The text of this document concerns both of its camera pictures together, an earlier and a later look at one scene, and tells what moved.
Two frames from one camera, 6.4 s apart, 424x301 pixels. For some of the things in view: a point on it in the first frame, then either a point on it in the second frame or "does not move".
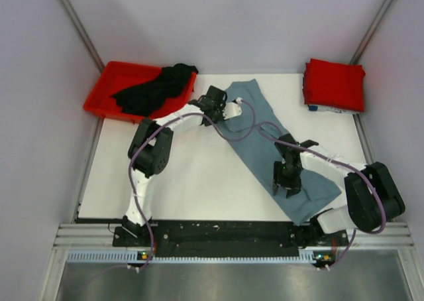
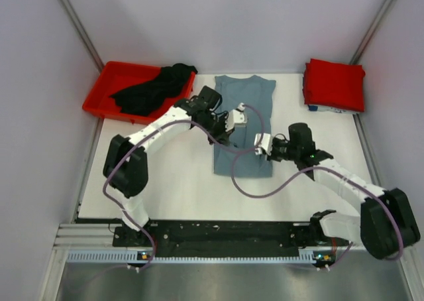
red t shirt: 334,85 does not move
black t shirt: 146,98 does not move
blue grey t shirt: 256,130 -> 253,90
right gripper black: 293,187 -> 271,157
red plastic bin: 118,75 does not move
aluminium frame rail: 100,237 does not move
